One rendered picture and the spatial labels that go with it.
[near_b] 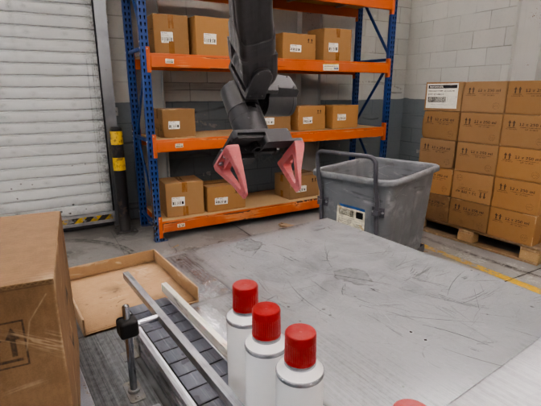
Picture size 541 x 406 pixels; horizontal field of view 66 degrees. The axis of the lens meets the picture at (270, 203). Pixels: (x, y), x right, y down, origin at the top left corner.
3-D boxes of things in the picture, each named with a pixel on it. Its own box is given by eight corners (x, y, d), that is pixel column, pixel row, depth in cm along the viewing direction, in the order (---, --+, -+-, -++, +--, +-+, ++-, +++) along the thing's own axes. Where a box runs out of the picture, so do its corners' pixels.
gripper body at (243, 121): (292, 137, 67) (278, 100, 70) (236, 139, 62) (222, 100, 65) (275, 158, 73) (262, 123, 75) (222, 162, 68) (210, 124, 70)
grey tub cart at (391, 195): (361, 246, 364) (368, 136, 338) (432, 265, 323) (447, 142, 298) (299, 279, 300) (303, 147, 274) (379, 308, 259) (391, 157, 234)
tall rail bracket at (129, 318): (170, 383, 72) (163, 298, 68) (128, 400, 68) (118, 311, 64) (163, 373, 75) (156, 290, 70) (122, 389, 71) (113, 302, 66)
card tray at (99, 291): (199, 301, 100) (198, 287, 99) (84, 337, 86) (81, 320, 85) (154, 261, 124) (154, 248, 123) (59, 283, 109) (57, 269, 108)
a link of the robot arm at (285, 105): (235, 35, 65) (255, 70, 61) (296, 40, 71) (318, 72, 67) (218, 95, 74) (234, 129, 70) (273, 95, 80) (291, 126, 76)
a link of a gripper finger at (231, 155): (282, 183, 62) (263, 131, 65) (240, 188, 59) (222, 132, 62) (265, 203, 68) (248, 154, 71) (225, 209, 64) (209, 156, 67)
